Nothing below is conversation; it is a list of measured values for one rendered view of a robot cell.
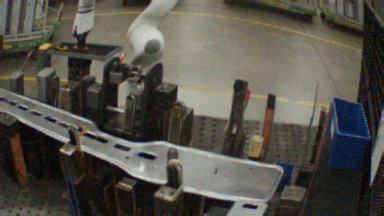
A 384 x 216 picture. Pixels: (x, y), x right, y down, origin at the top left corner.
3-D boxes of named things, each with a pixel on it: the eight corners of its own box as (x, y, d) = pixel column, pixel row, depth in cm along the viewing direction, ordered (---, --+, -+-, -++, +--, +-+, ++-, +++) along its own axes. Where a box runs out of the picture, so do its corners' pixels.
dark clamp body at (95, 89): (86, 177, 181) (79, 90, 165) (99, 165, 192) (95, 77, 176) (107, 187, 178) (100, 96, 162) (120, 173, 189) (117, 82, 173)
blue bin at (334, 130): (328, 168, 136) (337, 133, 130) (327, 127, 163) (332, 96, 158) (361, 170, 133) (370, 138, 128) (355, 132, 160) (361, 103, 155)
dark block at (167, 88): (152, 196, 177) (153, 89, 159) (159, 188, 183) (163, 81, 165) (165, 200, 175) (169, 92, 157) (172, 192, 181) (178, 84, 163)
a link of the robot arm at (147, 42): (150, 70, 211) (154, 19, 201) (165, 88, 196) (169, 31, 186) (123, 74, 207) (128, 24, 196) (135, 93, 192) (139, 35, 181)
